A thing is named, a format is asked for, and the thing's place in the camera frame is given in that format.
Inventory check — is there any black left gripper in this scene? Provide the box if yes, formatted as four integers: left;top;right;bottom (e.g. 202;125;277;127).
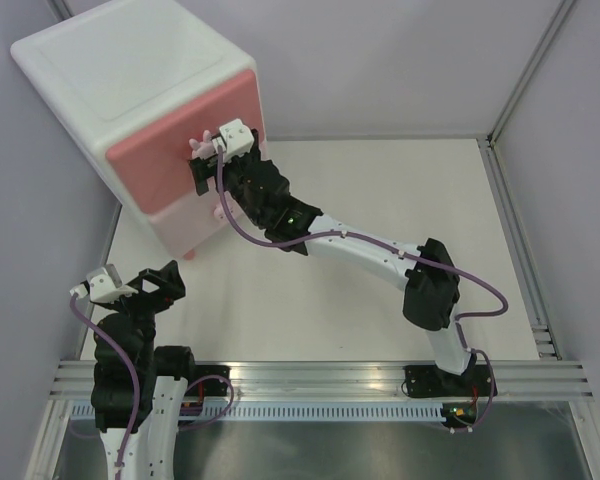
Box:
103;260;185;367

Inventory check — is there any dark pink drawer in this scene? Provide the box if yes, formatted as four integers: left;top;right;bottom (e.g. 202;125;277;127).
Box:
106;69;265;215

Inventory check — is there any light pink drawer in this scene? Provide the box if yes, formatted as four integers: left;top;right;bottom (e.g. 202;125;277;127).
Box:
148;191;228;258

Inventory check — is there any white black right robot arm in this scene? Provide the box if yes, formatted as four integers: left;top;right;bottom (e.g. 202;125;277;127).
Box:
189;140;473;395

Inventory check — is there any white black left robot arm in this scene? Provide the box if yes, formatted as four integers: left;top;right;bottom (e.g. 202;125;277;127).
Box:
86;261;198;479

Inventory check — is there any pink cabinet foot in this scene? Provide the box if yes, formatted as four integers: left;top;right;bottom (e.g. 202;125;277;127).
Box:
183;249;197;261

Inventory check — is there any white plastic cabinet body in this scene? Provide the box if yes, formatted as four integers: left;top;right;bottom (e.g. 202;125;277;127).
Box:
11;1;257;247

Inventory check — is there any pink bunny drawer knob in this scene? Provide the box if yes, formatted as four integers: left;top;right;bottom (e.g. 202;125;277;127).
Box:
189;130;216;160

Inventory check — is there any pink lower drawer knob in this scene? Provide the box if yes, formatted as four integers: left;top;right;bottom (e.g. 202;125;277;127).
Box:
214;205;226;221

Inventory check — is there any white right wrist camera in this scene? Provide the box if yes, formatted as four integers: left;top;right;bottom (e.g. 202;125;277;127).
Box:
212;119;256;159

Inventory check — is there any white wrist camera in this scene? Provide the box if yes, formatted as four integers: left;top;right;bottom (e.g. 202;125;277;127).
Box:
70;264;138;304
212;119;256;159

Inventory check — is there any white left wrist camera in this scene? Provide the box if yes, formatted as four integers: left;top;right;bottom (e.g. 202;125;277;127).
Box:
70;264;138;304

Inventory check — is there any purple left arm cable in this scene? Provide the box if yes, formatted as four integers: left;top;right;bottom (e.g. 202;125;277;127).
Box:
68;294;236;474

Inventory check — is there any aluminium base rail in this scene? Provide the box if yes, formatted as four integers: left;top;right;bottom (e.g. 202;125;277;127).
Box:
49;360;596;401

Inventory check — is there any white slotted cable duct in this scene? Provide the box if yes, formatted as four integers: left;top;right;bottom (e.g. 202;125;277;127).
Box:
179;401;445;423

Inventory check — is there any aluminium side floor rail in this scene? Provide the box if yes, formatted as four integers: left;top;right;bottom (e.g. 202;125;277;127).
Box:
477;137;563;361

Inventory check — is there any aluminium corner frame post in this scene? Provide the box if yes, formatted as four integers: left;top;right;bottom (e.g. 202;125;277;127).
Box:
485;0;579;149

